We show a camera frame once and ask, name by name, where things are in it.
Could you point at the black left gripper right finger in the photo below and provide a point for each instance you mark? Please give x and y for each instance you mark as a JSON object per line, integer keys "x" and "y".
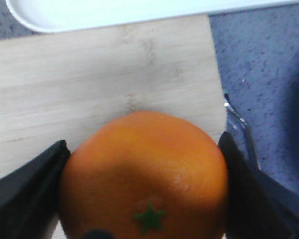
{"x": 259, "y": 207}

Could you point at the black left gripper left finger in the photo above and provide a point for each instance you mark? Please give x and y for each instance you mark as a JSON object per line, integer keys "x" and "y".
{"x": 29, "y": 196}

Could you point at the orange fruit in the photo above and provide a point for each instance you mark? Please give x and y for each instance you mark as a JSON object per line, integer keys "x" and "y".
{"x": 146, "y": 175}

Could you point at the cream white tray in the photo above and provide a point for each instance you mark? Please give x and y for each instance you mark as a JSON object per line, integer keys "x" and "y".
{"x": 54, "y": 16}

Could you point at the wooden cutting board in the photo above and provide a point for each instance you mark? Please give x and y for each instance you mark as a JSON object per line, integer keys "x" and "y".
{"x": 68, "y": 86}

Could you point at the metal cutting board handle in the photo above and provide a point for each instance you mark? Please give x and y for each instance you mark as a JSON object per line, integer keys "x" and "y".
{"x": 244, "y": 127}

